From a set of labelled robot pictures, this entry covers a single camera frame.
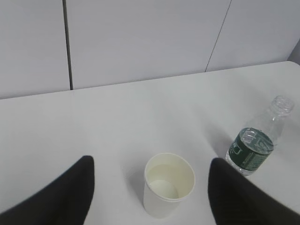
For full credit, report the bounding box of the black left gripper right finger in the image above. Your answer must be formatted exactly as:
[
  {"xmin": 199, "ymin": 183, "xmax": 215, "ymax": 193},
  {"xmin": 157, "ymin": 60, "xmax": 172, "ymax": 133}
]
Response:
[{"xmin": 208, "ymin": 157, "xmax": 300, "ymax": 225}]

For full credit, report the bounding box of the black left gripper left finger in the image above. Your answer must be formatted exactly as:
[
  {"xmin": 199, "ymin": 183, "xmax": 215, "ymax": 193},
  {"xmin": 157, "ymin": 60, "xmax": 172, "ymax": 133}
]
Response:
[{"xmin": 0, "ymin": 156, "xmax": 94, "ymax": 225}]

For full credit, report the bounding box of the clear water bottle green label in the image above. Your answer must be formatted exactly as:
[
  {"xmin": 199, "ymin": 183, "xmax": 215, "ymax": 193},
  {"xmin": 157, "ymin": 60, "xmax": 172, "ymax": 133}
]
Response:
[{"xmin": 225, "ymin": 96, "xmax": 294, "ymax": 176}]

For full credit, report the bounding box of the white paper cup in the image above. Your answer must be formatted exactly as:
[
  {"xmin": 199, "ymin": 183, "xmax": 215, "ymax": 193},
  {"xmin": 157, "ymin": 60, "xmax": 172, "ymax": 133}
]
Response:
[{"xmin": 143, "ymin": 153, "xmax": 195, "ymax": 218}]

